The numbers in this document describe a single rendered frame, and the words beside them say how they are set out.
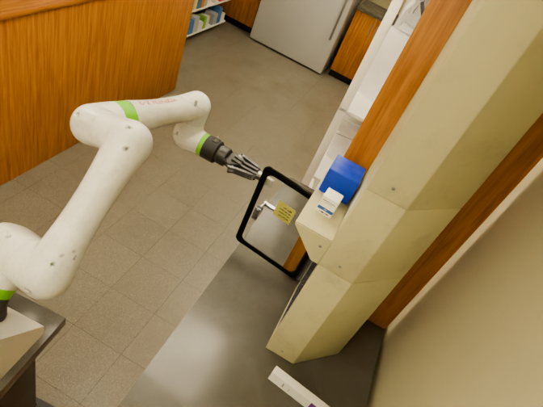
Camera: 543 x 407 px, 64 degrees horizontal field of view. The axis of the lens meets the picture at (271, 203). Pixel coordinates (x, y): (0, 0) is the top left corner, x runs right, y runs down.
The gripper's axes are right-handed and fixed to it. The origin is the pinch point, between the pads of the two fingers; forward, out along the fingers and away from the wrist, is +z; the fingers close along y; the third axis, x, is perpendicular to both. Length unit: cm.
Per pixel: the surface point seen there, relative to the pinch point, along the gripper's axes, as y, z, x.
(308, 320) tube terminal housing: -38, 37, 13
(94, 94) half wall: 114, -164, 93
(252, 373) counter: -49, 30, 37
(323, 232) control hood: -36.3, 27.3, -20.1
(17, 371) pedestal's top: -87, -28, 37
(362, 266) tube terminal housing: -38, 41, -18
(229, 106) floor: 259, -109, 131
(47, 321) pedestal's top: -71, -33, 37
